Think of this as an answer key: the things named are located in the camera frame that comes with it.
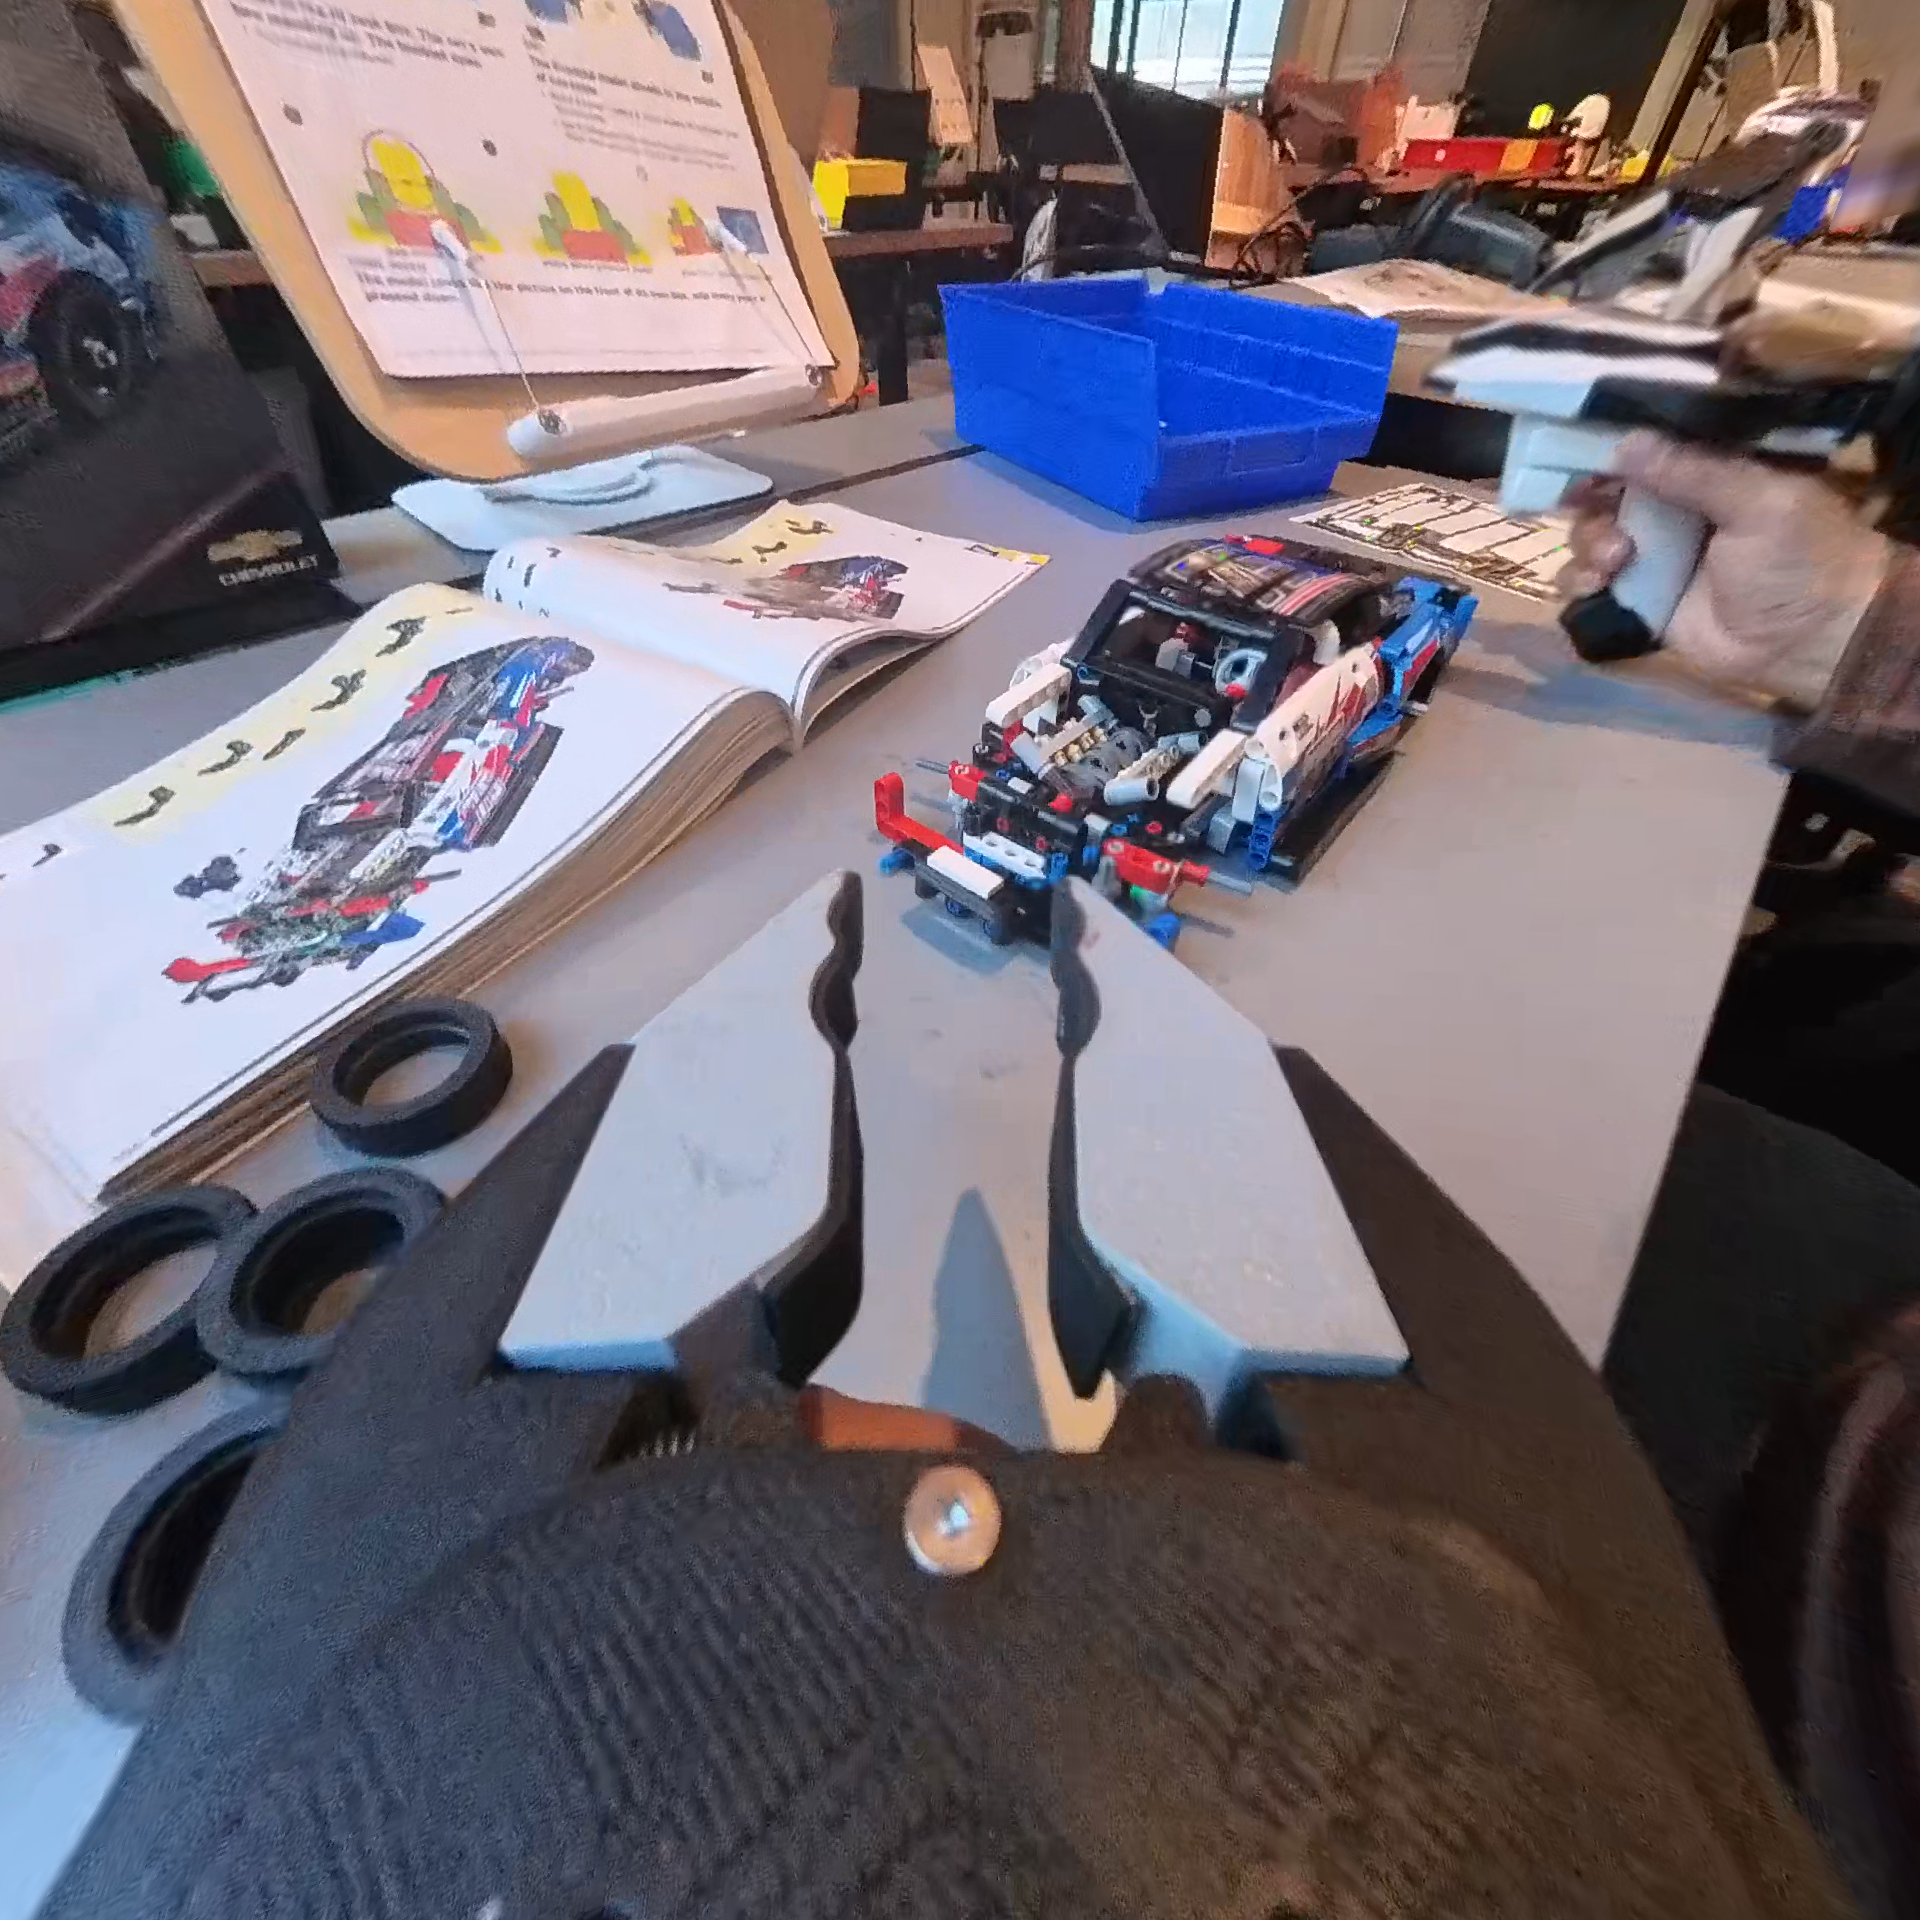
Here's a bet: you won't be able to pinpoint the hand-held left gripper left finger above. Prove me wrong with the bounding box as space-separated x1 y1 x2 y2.
497 870 869 1390

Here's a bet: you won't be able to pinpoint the sticker sheet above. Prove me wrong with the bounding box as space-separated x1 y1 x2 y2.
1289 482 1577 601

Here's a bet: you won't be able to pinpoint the black rubber toy tyre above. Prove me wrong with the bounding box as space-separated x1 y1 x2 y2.
311 996 514 1156
195 1167 449 1378
0 1184 257 1414
65 1401 296 1722

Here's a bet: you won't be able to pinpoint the printed instruction sheet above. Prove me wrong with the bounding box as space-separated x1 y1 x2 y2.
195 0 835 378

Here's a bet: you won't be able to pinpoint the person's dark trousers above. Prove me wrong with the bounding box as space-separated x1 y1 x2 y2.
1604 1078 1920 1920

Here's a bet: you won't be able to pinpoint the black monitor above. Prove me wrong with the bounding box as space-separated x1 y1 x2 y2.
1093 66 1225 261

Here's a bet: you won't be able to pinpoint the person's right forearm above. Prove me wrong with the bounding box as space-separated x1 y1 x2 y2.
1769 554 1920 782

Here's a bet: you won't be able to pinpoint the open instruction book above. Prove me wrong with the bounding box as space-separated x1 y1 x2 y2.
0 502 1051 1201

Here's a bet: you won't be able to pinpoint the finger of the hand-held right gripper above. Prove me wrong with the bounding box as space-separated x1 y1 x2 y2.
1425 318 1728 423

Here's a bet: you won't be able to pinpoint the toy brick race car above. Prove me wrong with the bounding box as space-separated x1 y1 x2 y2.
874 532 1480 951

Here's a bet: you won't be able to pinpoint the person's right hand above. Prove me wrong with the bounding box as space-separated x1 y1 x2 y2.
1559 441 1892 713

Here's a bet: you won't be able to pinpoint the wooden book stand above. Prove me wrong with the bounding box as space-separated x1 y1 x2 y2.
113 0 865 482

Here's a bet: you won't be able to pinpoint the grey desk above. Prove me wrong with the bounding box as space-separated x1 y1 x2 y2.
0 397 1794 1920

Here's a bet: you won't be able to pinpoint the black box with car print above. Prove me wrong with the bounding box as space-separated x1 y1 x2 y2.
0 0 361 706

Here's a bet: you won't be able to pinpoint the white stand base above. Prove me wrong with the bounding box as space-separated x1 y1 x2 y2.
393 445 776 553

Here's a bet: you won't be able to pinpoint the yellow box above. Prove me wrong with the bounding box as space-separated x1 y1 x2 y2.
809 152 911 230

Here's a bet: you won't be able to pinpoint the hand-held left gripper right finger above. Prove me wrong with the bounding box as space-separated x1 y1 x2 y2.
1048 878 1413 1448

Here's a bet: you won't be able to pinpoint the blue plastic bin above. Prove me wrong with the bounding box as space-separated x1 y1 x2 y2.
939 277 1402 520

